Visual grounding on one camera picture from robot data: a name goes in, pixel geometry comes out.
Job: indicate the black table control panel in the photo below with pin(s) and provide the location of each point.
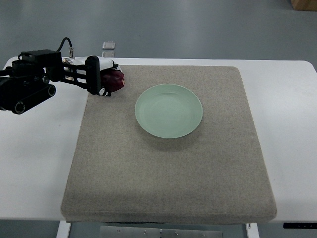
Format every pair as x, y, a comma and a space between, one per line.
306, 226

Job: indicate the red apple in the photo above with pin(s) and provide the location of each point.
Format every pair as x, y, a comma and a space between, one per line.
112, 80

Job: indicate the white table leg frame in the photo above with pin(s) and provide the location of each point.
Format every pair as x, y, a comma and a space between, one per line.
63, 230

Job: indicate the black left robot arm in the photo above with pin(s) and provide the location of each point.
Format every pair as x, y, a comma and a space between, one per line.
30, 79

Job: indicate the light green plate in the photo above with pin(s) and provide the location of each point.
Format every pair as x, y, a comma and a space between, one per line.
168, 111

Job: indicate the lower floor outlet plate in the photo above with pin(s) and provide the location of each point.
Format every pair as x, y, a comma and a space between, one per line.
108, 54

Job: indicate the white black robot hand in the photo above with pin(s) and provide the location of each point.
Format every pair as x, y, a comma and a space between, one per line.
105, 63

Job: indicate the metal bracket under table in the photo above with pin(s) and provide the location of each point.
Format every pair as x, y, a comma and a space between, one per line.
135, 232

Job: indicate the beige fabric cushion mat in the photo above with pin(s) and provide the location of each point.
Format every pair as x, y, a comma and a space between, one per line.
214, 175

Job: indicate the cardboard box corner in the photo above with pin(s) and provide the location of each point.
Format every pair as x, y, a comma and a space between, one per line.
304, 5

